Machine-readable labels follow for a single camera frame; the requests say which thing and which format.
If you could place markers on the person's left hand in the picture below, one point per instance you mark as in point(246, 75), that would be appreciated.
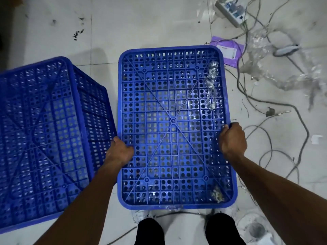
point(119, 153)

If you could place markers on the person's right hand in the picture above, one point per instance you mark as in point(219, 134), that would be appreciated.
point(233, 141)

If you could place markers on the person's right thumb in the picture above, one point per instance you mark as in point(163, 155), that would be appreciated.
point(223, 130)

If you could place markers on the person's left thumb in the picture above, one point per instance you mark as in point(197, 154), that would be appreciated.
point(128, 151)

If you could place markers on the blue perforated plastic crate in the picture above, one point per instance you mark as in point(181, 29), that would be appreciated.
point(173, 119)
point(38, 140)

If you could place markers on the person's left forearm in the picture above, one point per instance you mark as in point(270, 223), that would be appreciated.
point(81, 206)

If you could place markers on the person's right forearm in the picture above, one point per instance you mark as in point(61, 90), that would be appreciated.
point(283, 199)

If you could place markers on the dark debris scrap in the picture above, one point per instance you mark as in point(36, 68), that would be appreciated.
point(270, 112)

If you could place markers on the crumpled clear plastic strip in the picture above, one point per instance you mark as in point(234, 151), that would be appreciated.
point(212, 81)

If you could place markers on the small pale debris clump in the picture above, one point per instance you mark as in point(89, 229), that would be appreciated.
point(217, 195)

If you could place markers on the white left shoe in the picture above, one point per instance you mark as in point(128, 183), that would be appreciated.
point(141, 215)

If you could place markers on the white shoe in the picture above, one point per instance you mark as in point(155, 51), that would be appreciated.
point(231, 211)
point(141, 215)

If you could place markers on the clear plastic film sheet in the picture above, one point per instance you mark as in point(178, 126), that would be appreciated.
point(263, 66)

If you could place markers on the white right shoe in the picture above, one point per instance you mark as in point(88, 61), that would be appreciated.
point(231, 211)

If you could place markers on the purple mailer packet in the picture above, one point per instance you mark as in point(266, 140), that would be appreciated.
point(228, 49)

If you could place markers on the person's left leg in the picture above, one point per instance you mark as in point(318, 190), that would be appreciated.
point(149, 233)

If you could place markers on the person's leg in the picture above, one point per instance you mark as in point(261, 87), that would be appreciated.
point(149, 233)
point(222, 230)

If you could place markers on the white paper scrap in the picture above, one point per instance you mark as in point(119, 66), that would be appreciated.
point(316, 139)

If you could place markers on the person's right leg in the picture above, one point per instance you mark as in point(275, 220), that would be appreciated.
point(222, 230)

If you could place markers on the round floor drain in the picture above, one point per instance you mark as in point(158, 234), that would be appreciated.
point(256, 230)

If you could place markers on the white power strip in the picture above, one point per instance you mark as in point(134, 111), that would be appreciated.
point(231, 11)

